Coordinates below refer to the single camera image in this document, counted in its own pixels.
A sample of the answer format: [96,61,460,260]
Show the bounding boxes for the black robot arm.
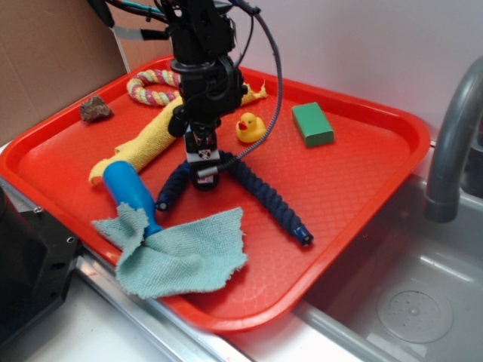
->
[89,1,265,190]

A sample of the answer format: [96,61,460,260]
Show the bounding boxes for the grey sink faucet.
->
[424,57,482,223]

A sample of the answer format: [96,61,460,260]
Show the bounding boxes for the yellow rubber duck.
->
[235,112,266,143]

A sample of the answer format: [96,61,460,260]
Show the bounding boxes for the grey toy sink basin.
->
[229,159,482,361]

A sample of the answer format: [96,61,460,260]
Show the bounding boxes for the brown cardboard panel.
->
[1,1,171,144]

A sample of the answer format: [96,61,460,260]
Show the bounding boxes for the brown rock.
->
[79,95,114,123]

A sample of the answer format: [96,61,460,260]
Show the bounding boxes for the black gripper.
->
[168,56,248,191]

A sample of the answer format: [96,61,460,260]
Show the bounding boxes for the braided grey cable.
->
[197,0,284,178]

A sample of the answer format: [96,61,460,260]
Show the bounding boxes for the red plastic tray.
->
[1,76,430,333]

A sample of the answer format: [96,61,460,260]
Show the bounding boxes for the yellow towel cloth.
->
[88,78,269,186]

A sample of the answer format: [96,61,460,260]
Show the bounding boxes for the green rectangular block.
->
[292,103,335,148]

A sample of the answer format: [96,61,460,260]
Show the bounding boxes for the dark blue twisted rope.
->
[155,149,315,248]

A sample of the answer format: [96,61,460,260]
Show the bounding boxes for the multicolour rope ring toy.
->
[126,69,180,106]

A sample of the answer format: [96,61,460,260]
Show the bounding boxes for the teal towel cloth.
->
[93,203,248,299]

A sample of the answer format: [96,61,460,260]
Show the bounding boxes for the blue plastic bottle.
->
[102,161,163,237]

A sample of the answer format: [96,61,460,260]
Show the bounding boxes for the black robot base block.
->
[1,190,81,346]

